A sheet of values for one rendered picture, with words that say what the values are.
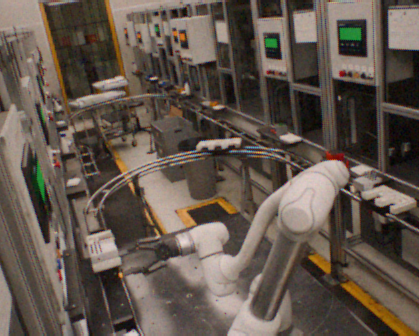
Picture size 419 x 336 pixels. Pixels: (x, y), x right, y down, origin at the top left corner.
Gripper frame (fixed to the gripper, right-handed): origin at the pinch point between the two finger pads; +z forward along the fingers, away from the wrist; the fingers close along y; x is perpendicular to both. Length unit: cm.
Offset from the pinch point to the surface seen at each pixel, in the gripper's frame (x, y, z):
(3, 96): 23, 74, 22
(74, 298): 52, 24, 18
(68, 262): 32.4, 24.4, 18.2
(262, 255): -41, -44, -72
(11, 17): -827, 119, 56
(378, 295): -52, -113, -156
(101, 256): -51, -21, 9
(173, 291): -36, -44, -20
